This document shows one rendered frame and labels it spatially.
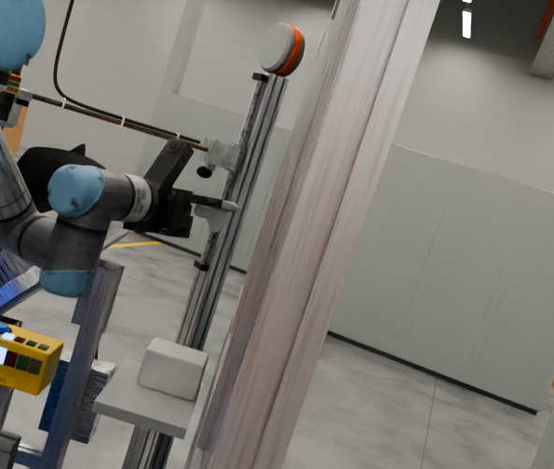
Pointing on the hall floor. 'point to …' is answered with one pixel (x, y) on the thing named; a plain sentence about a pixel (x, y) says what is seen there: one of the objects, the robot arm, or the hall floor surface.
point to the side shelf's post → (135, 448)
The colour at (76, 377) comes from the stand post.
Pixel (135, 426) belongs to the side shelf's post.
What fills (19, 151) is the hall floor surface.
